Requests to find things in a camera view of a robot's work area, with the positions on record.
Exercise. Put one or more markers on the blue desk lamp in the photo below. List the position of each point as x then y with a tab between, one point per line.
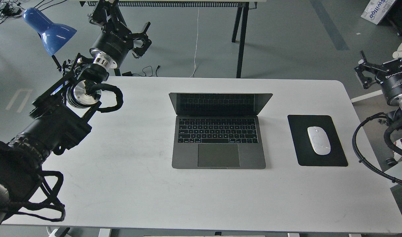
53	35

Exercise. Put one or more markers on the white cardboard box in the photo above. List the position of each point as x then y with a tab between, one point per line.
376	10

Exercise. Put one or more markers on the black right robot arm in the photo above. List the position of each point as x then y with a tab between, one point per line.
393	123

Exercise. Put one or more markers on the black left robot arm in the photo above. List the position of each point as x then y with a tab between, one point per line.
61	118

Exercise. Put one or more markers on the grey laptop computer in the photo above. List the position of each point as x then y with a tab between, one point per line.
218	130

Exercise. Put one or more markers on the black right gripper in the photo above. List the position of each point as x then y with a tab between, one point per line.
391	85

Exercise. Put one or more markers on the white computer mouse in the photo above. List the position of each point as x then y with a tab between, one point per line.
319	140

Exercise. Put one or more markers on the black mouse pad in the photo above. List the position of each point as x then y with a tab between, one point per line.
306	156

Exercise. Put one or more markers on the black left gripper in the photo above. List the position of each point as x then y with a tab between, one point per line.
114	38

